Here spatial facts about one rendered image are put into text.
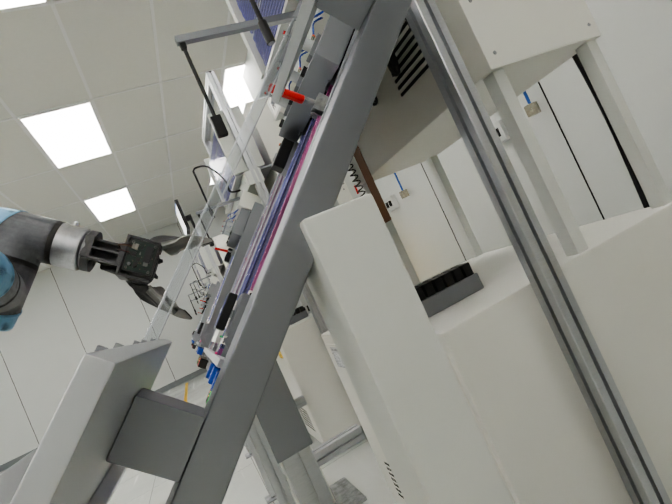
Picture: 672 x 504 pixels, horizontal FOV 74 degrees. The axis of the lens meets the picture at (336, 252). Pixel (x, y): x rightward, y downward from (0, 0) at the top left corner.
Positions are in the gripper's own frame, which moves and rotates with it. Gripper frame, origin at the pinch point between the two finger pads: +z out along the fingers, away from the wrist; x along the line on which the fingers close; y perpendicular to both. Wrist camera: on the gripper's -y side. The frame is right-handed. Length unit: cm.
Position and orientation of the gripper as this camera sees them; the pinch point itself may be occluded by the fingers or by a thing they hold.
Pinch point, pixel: (204, 280)
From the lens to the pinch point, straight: 87.4
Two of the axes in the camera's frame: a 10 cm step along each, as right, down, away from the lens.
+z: 9.3, 2.6, 2.6
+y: 3.1, -1.9, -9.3
